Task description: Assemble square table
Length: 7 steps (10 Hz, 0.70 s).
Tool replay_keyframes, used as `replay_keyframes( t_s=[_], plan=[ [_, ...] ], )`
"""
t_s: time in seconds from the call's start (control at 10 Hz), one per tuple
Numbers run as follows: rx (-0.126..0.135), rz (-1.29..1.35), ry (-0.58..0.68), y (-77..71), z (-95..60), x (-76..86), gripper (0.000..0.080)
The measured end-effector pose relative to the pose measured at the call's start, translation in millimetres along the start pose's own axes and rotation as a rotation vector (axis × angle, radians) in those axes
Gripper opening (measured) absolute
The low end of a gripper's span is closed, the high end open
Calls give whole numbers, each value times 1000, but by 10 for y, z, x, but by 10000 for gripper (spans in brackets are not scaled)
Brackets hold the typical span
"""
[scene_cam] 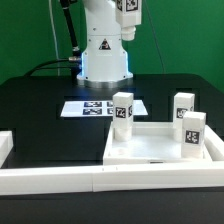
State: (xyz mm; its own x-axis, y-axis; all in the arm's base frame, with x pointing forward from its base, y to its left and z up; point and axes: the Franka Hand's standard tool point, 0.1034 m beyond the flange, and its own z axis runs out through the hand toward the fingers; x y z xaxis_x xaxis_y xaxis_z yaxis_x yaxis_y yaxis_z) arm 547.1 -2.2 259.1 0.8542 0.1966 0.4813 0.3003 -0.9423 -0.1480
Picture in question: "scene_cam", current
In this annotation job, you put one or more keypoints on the white square table top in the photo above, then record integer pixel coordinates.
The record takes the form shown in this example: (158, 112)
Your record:
(151, 142)

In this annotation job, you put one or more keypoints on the white sheet with markers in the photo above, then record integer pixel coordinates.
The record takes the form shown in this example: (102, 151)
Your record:
(87, 109)

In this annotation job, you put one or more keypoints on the white front fence bar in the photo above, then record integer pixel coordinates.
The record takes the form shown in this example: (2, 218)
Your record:
(110, 178)

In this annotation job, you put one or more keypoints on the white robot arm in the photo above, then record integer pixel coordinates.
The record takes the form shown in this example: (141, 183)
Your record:
(104, 61)

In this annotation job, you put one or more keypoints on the white left fence piece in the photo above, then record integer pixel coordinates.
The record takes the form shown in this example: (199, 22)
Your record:
(6, 145)

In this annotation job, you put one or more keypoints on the white fence piece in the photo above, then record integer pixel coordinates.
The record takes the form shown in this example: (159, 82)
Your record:
(214, 144)
(6, 145)

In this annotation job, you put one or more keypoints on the white right fence piece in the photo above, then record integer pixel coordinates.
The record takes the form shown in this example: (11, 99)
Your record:
(214, 144)

